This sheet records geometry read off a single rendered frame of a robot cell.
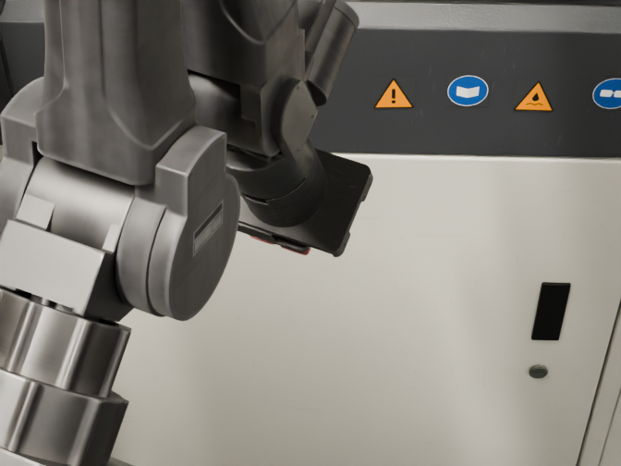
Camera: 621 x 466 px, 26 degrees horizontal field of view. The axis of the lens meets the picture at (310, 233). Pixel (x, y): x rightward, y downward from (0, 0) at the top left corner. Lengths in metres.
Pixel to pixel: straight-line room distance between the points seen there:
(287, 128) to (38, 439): 0.24
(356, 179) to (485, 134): 0.44
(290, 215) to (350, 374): 0.75
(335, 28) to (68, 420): 0.33
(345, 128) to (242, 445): 0.57
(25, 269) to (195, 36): 0.16
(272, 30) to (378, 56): 0.55
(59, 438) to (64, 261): 0.08
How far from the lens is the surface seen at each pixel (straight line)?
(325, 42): 0.83
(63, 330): 0.63
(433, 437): 1.73
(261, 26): 0.70
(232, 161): 0.81
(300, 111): 0.77
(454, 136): 1.33
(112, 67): 0.59
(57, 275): 0.64
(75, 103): 0.61
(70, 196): 0.65
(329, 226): 0.89
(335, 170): 0.91
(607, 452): 1.78
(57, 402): 0.63
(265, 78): 0.72
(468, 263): 1.47
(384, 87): 1.28
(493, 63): 1.27
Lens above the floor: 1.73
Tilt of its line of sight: 48 degrees down
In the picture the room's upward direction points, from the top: straight up
